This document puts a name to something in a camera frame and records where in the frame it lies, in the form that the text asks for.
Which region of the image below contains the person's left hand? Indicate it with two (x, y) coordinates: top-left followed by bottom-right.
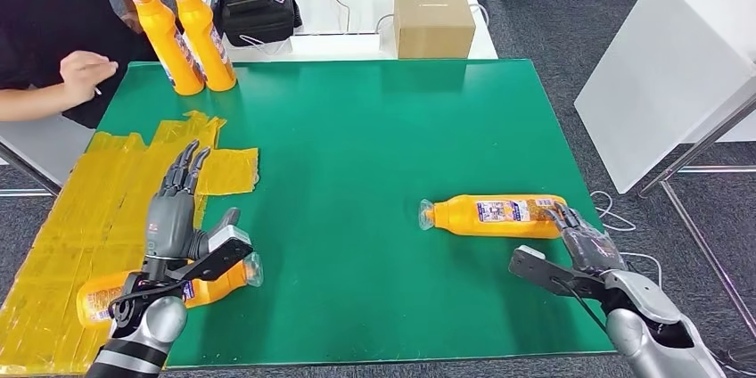
(120, 9), (146, 35)

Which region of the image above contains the pale grey side table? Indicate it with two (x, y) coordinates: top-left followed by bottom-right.
(0, 115), (95, 194)

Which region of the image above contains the brown cardboard box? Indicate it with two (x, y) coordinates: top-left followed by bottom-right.
(393, 0), (477, 61)

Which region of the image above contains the white floor cable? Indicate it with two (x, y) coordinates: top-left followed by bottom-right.
(590, 190), (756, 374)

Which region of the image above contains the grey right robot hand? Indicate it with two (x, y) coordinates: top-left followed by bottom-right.
(546, 202), (628, 275)

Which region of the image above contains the person's right hand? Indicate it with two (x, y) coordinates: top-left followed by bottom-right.
(59, 50), (119, 107)

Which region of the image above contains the person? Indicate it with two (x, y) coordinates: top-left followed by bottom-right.
(0, 0), (158, 129)

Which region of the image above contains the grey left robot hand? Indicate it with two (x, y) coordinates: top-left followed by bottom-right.
(144, 138), (243, 264)

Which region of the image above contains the orange bottle clear cap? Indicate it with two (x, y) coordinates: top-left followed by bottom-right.
(75, 252), (265, 331)
(417, 193), (570, 241)
(124, 0), (206, 97)
(166, 0), (239, 94)

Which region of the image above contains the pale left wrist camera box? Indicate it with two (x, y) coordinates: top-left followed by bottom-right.
(205, 223), (255, 264)

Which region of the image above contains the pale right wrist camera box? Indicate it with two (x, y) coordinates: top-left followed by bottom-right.
(508, 243), (550, 282)

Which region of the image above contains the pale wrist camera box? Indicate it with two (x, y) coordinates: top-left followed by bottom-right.
(205, 223), (255, 264)
(508, 243), (550, 282)

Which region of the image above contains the white table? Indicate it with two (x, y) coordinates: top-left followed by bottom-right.
(573, 0), (756, 196)

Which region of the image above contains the white cord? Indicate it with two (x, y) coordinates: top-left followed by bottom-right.
(239, 35), (292, 58)

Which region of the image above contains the black carry bag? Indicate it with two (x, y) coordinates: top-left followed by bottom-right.
(221, 0), (303, 49)

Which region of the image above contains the silver metal table frame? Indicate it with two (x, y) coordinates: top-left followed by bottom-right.
(637, 91), (756, 341)

